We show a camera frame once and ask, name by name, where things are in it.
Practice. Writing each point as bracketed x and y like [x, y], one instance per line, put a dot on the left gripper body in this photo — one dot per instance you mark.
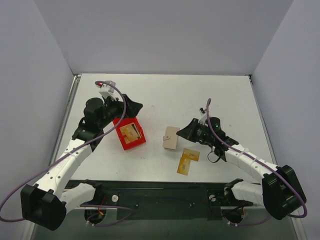
[125, 106]

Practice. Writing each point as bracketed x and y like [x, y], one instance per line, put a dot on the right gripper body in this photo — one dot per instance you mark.
[194, 130]

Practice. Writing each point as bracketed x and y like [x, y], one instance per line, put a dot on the beige leather card holder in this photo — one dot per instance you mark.
[170, 138]

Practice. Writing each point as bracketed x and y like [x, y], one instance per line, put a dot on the gold vip card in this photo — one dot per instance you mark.
[191, 154]
[184, 166]

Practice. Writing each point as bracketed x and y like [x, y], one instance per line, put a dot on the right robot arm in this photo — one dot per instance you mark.
[277, 188]

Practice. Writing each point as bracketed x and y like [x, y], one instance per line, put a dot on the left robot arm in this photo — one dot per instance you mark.
[46, 203]

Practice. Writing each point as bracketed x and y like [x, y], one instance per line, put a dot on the gold card in bin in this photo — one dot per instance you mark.
[130, 134]

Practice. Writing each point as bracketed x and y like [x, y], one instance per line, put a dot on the red plastic bin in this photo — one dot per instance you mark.
[124, 122]

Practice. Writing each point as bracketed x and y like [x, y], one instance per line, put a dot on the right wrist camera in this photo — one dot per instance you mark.
[203, 115]

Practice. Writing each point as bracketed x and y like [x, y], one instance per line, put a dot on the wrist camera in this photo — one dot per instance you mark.
[203, 115]
[106, 90]

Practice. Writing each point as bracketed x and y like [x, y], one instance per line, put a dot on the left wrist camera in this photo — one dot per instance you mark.
[106, 90]

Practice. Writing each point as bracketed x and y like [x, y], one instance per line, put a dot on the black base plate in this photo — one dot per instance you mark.
[149, 200]

